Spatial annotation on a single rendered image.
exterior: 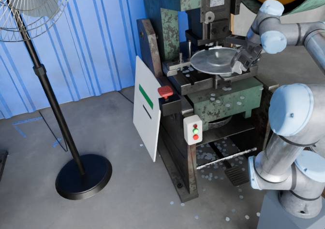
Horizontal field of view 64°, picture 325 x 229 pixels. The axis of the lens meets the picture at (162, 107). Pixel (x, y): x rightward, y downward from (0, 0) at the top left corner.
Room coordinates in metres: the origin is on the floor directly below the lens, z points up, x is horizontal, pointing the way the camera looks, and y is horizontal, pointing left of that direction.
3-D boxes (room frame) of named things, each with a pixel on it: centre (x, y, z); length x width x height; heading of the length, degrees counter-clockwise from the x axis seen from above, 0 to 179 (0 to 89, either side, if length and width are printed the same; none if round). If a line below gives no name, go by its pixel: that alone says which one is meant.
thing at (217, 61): (1.18, -0.31, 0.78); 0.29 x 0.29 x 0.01
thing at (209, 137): (1.31, -0.28, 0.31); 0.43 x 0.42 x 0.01; 105
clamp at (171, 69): (1.26, -0.12, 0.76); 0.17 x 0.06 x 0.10; 105
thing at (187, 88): (1.30, -0.28, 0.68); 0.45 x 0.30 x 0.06; 105
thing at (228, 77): (1.13, -0.33, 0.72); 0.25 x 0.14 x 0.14; 15
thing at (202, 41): (1.31, -0.28, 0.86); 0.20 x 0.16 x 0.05; 105
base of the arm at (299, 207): (0.57, -0.49, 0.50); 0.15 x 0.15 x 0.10
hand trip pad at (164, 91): (1.00, -0.02, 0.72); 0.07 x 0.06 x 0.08; 15
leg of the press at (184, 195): (1.37, 0.01, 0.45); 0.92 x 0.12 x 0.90; 15
